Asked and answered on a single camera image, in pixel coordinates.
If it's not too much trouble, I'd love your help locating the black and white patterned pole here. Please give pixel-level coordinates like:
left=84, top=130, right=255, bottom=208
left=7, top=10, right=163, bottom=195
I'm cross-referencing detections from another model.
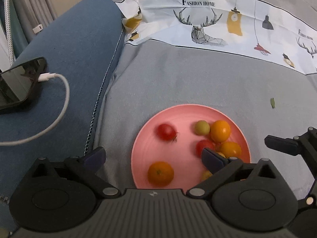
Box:
left=4, top=0, right=15, bottom=66

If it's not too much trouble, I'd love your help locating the black smartphone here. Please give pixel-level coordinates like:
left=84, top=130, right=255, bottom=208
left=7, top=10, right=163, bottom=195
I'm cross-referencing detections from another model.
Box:
left=0, top=57, right=48, bottom=115

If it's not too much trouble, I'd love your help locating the blue cushion with braided trim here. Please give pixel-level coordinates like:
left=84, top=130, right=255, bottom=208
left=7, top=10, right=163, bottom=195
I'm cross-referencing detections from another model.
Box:
left=0, top=0, right=124, bottom=231

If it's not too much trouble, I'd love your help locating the pink plate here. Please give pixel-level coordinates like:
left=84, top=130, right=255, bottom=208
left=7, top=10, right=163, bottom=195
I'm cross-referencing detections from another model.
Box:
left=131, top=104, right=252, bottom=190

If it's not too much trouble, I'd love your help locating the red cherry tomato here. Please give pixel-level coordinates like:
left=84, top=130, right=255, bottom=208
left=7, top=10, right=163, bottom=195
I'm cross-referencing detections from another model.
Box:
left=157, top=123, right=179, bottom=142
left=196, top=140, right=216, bottom=158

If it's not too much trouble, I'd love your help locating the grey printed bed sheet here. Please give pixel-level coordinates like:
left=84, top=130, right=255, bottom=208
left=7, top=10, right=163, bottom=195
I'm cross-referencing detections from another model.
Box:
left=87, top=0, right=317, bottom=204

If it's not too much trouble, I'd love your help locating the white charging cable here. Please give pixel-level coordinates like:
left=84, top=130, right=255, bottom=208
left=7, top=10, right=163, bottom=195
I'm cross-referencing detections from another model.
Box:
left=0, top=72, right=70, bottom=146

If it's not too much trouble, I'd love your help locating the small orange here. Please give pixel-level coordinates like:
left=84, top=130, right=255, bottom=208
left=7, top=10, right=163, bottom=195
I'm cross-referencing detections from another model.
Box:
left=219, top=142, right=242, bottom=159
left=210, top=120, right=231, bottom=143
left=148, top=161, right=174, bottom=187

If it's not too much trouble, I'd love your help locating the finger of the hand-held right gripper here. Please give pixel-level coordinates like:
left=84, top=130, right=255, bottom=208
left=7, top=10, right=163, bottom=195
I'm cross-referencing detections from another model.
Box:
left=297, top=191, right=317, bottom=211
left=264, top=127, right=317, bottom=179

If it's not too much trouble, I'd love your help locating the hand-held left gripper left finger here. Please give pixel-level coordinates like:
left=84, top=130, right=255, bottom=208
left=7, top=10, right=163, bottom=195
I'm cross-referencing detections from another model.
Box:
left=30, top=147, right=122, bottom=199

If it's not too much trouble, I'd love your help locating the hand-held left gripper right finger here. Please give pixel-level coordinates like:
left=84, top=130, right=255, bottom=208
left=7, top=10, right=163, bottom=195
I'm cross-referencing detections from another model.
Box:
left=186, top=147, right=278, bottom=199

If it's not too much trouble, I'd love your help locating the grey curtain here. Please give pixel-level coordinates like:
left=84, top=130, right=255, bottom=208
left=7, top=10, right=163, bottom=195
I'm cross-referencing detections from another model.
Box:
left=10, top=0, right=107, bottom=45

